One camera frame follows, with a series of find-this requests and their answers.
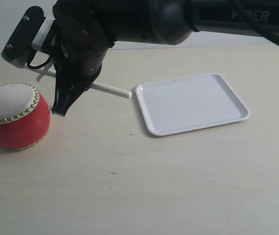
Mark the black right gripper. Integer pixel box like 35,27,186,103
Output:
52,31,110,117

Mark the white drumstick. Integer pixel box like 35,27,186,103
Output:
28,68,132,99

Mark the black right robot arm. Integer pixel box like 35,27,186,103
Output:
52,0,279,116

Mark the red small drum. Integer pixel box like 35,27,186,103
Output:
0,82,50,150

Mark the white plastic tray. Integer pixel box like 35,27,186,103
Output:
135,73,251,137

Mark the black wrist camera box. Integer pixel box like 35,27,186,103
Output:
1,6,54,69

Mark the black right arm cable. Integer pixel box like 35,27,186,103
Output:
234,0,279,55

